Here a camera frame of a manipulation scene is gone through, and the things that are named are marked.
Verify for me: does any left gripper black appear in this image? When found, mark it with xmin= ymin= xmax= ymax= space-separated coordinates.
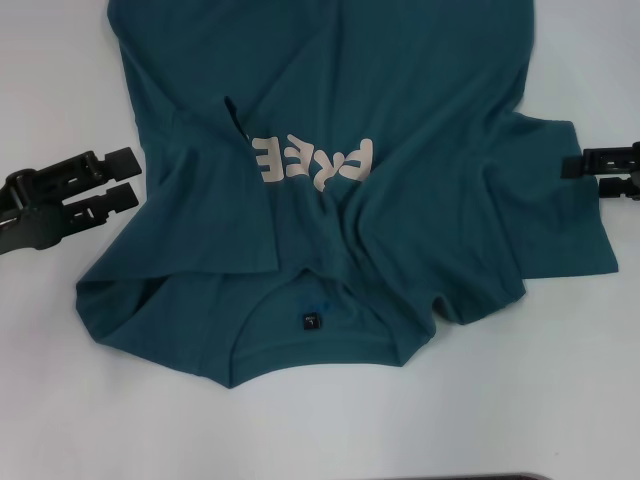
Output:
xmin=0 ymin=146 xmax=144 ymax=257

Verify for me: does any teal t-shirt with FREE print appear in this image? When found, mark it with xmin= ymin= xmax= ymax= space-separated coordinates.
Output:
xmin=74 ymin=0 xmax=622 ymax=391

